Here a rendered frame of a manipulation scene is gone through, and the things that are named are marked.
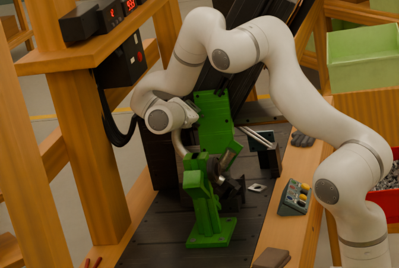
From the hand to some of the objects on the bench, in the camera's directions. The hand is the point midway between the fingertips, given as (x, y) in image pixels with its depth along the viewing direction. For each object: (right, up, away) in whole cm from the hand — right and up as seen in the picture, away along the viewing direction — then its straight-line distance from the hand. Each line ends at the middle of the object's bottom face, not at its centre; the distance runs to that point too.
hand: (187, 111), depth 240 cm
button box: (+35, -33, -2) cm, 48 cm away
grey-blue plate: (+28, -20, +26) cm, 43 cm away
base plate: (+10, -26, +23) cm, 37 cm away
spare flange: (+23, -26, +11) cm, 37 cm away
